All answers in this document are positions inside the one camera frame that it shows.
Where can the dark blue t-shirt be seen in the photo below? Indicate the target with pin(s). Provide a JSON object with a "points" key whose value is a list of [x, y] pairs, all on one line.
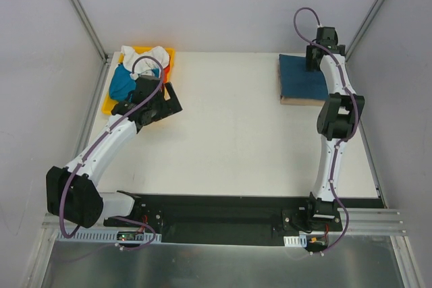
{"points": [[302, 77]]}

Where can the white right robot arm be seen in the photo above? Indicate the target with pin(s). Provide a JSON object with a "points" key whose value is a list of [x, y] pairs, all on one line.
{"points": [[337, 123]]}

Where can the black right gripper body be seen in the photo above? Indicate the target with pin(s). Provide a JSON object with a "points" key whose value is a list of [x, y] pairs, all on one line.
{"points": [[312, 57]]}

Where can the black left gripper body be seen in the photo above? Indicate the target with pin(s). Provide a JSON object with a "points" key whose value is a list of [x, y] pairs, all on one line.
{"points": [[172, 100]]}

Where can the aluminium front rail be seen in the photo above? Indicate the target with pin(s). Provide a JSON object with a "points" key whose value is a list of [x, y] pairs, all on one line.
{"points": [[362, 221]]}

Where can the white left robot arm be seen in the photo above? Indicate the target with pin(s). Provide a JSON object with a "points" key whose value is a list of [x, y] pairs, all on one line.
{"points": [[72, 192]]}

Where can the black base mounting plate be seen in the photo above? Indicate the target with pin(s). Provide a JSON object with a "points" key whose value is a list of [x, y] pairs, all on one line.
{"points": [[226, 220]]}

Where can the aluminium frame post left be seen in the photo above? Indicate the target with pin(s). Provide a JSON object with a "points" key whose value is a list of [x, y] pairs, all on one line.
{"points": [[89, 29]]}

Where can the white t-shirt in tray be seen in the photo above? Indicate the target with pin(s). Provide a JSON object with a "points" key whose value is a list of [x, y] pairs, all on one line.
{"points": [[139, 63]]}

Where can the grey slotted cable duct right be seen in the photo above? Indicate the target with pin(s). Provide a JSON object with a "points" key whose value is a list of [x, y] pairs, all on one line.
{"points": [[295, 241]]}

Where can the grey slotted cable duct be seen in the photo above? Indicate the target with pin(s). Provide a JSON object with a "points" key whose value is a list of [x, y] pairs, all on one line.
{"points": [[295, 241], [110, 236]]}

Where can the folded beige t-shirt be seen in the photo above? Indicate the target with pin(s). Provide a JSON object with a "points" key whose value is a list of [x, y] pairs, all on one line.
{"points": [[297, 100]]}

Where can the aluminium frame post right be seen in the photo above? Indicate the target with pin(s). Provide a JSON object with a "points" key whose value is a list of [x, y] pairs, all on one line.
{"points": [[364, 27]]}

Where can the aluminium frame post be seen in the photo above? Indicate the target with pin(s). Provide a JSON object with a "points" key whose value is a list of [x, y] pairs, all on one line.
{"points": [[89, 29], [364, 27]]}

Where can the grey slotted cable duct left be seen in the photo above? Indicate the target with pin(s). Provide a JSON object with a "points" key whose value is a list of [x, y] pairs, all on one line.
{"points": [[110, 236]]}

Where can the bright blue t-shirt in tray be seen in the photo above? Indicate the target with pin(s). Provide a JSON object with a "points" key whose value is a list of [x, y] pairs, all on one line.
{"points": [[121, 84]]}

